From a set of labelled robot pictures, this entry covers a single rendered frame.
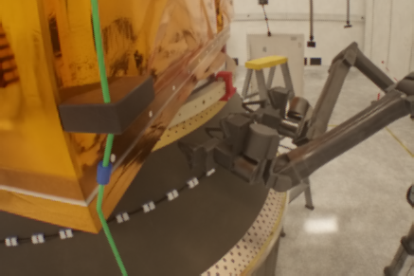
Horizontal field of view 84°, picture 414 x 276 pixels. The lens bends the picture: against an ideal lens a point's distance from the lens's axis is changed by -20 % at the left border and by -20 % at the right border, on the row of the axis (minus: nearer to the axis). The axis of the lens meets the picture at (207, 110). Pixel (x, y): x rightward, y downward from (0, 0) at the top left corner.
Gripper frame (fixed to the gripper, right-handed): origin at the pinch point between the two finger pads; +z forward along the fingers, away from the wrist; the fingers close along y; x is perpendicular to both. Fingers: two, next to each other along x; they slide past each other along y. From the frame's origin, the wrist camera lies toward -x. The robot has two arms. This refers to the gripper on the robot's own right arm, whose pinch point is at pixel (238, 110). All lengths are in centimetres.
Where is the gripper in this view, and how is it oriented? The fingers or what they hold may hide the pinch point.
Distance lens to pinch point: 86.1
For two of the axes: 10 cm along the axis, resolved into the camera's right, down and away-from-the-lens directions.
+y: -5.1, 3.4, -7.9
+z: -8.5, -2.9, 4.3
